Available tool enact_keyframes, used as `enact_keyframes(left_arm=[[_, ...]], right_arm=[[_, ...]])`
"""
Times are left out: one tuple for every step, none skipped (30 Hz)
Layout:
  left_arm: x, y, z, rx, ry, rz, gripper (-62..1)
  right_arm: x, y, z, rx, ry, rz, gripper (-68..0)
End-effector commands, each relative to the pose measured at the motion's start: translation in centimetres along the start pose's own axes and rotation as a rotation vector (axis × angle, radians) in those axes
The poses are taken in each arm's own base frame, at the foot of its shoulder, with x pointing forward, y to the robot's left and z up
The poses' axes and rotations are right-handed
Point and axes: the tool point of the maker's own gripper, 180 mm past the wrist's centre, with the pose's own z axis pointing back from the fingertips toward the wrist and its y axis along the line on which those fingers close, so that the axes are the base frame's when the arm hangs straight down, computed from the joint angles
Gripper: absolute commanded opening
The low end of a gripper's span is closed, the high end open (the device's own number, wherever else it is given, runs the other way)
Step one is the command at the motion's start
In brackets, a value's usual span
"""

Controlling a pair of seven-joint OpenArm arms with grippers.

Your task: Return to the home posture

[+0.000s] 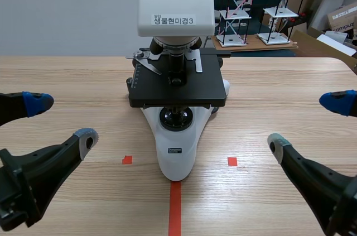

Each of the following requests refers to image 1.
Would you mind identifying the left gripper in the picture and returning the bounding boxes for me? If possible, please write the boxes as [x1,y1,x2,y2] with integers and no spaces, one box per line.
[0,127,100,232]

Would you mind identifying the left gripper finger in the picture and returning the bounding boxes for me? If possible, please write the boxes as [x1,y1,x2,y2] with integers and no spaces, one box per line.
[0,91,55,127]

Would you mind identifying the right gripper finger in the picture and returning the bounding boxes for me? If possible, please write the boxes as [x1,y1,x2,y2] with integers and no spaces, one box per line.
[319,89,357,118]

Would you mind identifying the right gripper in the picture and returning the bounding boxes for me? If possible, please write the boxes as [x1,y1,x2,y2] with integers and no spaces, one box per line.
[267,132,357,236]

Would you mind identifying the open cardboard box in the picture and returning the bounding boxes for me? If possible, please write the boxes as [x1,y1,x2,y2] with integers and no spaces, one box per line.
[290,28,357,75]

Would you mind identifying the printed cardboard box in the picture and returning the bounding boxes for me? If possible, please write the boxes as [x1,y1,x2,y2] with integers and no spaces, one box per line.
[326,3,357,39]

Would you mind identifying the brown wooden base board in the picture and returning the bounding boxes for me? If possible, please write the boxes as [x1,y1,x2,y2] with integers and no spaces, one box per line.
[210,33,300,53]

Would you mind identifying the tiered model tower, black rods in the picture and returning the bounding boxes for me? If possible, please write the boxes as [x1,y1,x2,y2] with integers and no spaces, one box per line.
[256,0,311,46]

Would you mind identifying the tiered model tower, coloured braces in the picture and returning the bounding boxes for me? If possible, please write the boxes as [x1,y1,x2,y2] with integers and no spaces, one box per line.
[216,0,259,47]

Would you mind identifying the white and black microscope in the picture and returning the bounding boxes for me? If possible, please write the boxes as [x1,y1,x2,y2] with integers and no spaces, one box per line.
[125,0,232,183]

